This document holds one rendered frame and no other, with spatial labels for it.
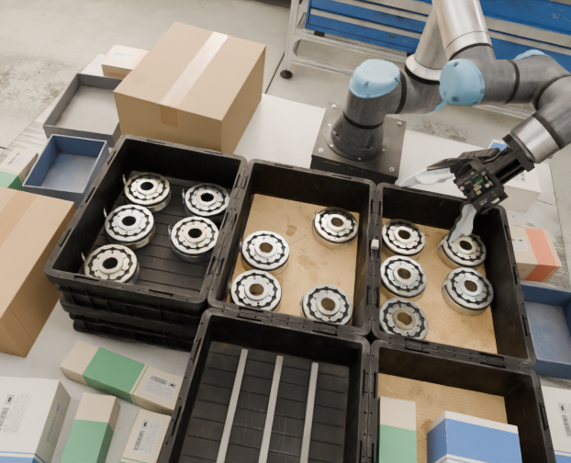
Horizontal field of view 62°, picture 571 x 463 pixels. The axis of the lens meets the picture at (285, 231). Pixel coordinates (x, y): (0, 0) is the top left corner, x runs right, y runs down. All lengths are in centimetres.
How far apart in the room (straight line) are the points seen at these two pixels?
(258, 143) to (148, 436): 91
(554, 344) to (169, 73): 121
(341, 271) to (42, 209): 66
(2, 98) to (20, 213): 191
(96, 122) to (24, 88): 150
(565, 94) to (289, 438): 73
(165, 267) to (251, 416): 36
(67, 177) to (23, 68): 185
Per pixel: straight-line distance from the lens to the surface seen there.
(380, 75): 127
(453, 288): 108
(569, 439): 113
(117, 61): 172
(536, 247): 139
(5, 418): 100
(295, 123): 159
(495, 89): 89
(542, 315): 136
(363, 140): 134
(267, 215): 112
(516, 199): 153
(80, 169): 144
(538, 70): 94
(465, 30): 92
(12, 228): 113
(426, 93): 131
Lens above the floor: 168
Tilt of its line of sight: 51 degrees down
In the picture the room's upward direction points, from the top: 10 degrees clockwise
